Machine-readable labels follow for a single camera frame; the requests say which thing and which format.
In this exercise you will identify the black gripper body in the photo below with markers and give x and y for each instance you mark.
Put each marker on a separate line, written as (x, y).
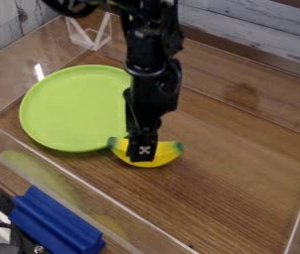
(150, 98)

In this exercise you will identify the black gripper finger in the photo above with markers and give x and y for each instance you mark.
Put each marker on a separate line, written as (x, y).
(142, 147)

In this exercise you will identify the yellow toy banana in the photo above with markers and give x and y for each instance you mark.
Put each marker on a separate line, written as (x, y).
(169, 150)

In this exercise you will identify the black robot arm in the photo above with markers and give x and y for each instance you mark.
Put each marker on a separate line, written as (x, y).
(154, 39)

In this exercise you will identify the green round plate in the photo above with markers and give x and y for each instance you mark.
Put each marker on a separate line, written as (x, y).
(73, 110)

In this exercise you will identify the blue plastic clamp block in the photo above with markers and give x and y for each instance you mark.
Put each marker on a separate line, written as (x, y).
(53, 225)

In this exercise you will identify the clear acrylic triangle bracket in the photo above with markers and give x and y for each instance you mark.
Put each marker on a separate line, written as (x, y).
(90, 38)

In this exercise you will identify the clear acrylic front wall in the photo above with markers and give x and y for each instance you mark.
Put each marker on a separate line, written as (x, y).
(128, 232)

